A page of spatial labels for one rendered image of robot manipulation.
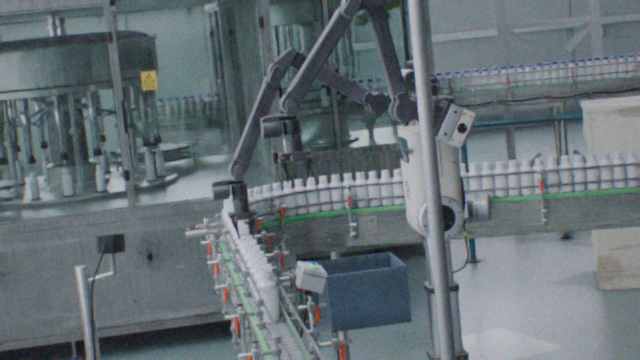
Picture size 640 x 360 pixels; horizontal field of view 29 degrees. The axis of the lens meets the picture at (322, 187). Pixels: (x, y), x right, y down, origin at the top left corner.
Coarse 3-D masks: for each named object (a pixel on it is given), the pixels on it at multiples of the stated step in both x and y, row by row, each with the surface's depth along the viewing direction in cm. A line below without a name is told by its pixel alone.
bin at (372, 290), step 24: (336, 264) 499; (360, 264) 501; (384, 264) 502; (336, 288) 469; (360, 288) 470; (384, 288) 472; (408, 288) 473; (336, 312) 470; (360, 312) 472; (384, 312) 473; (408, 312) 474
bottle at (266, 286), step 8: (264, 272) 380; (264, 280) 380; (272, 280) 381; (264, 288) 379; (272, 288) 380; (264, 296) 380; (272, 296) 380; (272, 304) 380; (264, 312) 380; (272, 312) 380
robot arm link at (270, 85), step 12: (276, 72) 441; (264, 84) 444; (276, 84) 441; (264, 96) 444; (264, 108) 444; (252, 120) 444; (252, 132) 445; (240, 144) 445; (252, 144) 445; (240, 156) 444
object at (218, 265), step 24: (216, 216) 538; (216, 240) 494; (264, 240) 497; (216, 264) 449; (216, 288) 405; (240, 312) 360; (312, 312) 364; (240, 336) 363; (312, 336) 318; (336, 336) 320
